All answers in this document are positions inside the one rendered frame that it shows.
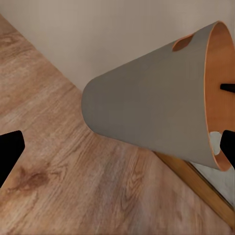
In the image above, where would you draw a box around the trash can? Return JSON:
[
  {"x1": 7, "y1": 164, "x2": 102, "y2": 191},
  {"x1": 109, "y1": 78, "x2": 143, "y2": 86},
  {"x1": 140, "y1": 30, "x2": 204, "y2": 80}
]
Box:
[{"x1": 81, "y1": 20, "x2": 235, "y2": 172}]

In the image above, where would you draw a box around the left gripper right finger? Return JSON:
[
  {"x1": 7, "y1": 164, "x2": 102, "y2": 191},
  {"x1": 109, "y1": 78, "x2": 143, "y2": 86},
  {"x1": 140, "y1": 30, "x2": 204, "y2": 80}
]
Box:
[{"x1": 220, "y1": 130, "x2": 235, "y2": 169}]

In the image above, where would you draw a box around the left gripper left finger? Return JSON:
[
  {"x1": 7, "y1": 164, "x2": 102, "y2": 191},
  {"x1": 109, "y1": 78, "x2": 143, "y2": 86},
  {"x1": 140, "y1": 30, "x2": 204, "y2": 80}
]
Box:
[{"x1": 0, "y1": 130, "x2": 25, "y2": 188}]

